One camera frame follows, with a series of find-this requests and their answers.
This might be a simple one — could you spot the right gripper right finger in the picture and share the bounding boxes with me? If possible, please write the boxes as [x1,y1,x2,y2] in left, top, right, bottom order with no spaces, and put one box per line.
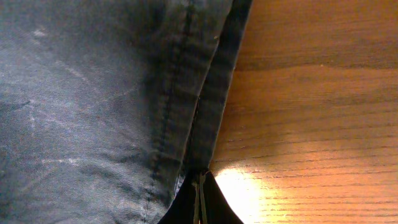
[199,170,243,224]

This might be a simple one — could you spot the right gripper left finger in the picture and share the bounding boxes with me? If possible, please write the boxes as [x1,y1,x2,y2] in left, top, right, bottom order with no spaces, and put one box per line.
[159,172,200,224]

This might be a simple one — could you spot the blue denim shorts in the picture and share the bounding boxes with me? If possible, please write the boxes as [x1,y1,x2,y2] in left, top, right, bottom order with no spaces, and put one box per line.
[1,0,252,224]

